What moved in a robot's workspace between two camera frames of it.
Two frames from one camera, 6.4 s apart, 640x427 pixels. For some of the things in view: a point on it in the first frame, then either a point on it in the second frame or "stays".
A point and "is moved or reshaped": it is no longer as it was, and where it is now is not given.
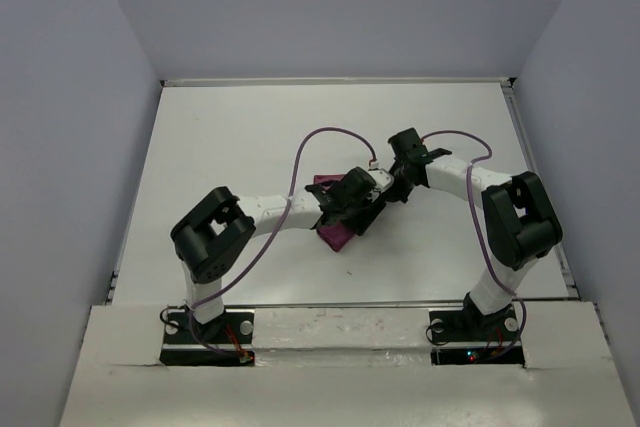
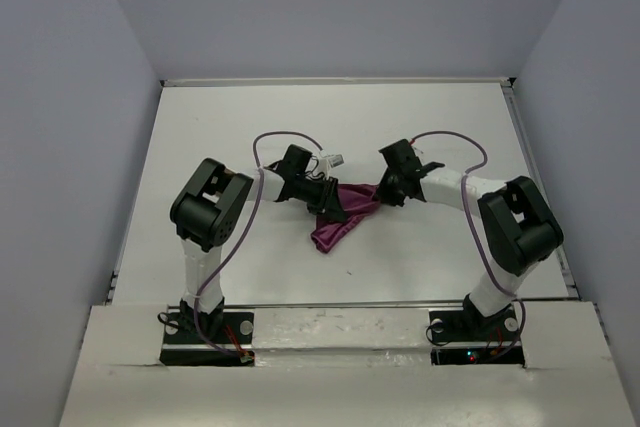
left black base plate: (226, 340) stays
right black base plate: (490, 340) stays
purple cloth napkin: (333, 234) is moved or reshaped
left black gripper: (369, 211) to (327, 199)
